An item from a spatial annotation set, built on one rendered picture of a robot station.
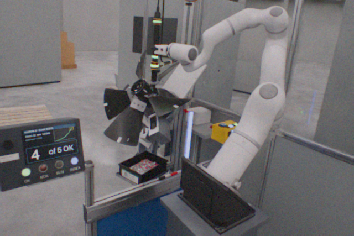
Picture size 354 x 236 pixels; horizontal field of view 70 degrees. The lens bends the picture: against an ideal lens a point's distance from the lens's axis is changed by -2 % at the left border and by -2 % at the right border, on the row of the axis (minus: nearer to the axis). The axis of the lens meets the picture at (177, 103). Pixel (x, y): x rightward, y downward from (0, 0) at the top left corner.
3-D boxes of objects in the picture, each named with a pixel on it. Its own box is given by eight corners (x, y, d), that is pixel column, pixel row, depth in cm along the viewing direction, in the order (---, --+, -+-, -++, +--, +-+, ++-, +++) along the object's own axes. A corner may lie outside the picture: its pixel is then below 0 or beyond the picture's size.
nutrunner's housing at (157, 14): (151, 85, 157) (156, 6, 145) (157, 87, 156) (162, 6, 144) (149, 87, 154) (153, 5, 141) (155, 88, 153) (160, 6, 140)
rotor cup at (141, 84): (138, 103, 172) (124, 93, 163) (150, 86, 174) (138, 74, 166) (149, 110, 161) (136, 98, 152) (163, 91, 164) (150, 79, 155)
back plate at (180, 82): (120, 128, 196) (119, 127, 195) (172, 57, 209) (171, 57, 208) (161, 157, 157) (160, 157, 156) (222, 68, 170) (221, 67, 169)
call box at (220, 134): (228, 135, 163) (230, 119, 160) (240, 141, 155) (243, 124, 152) (210, 140, 153) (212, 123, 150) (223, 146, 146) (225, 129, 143)
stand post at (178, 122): (168, 218, 224) (179, 89, 193) (174, 224, 218) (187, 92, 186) (164, 220, 222) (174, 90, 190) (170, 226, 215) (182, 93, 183)
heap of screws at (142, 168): (145, 162, 153) (145, 156, 152) (164, 170, 146) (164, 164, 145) (121, 174, 138) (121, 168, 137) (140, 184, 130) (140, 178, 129)
